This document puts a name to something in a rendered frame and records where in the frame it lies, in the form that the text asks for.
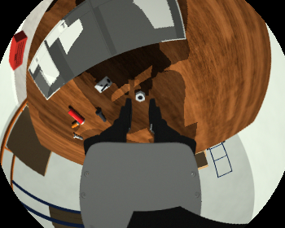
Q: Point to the small grey hex nut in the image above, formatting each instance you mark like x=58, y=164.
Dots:
x=140, y=96

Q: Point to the red battery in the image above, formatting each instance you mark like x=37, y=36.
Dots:
x=76, y=116

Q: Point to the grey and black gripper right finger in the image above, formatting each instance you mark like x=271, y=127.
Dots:
x=162, y=132

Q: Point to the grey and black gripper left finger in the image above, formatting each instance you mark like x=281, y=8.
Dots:
x=114, y=133

